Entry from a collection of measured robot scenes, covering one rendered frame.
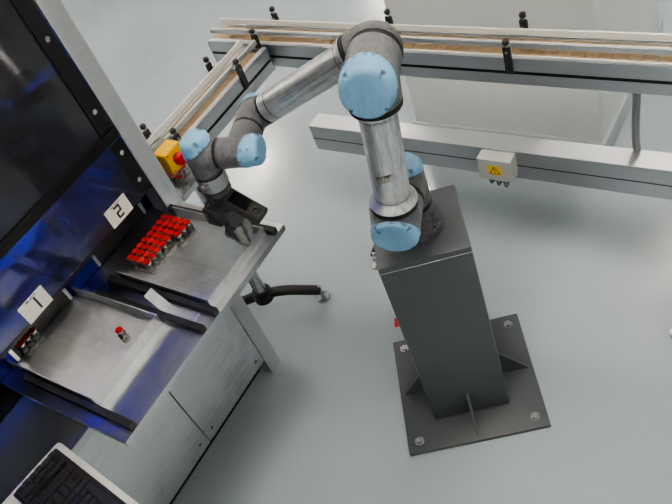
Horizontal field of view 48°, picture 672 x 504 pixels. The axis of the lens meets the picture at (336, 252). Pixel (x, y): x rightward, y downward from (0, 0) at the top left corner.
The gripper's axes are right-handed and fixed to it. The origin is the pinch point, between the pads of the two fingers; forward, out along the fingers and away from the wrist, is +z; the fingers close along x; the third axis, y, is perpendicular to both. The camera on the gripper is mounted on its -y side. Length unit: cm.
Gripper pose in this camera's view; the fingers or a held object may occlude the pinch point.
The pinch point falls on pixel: (249, 242)
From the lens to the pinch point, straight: 197.7
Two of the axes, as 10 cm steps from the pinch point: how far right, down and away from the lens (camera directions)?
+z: 2.5, 6.7, 7.0
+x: -4.9, 7.1, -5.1
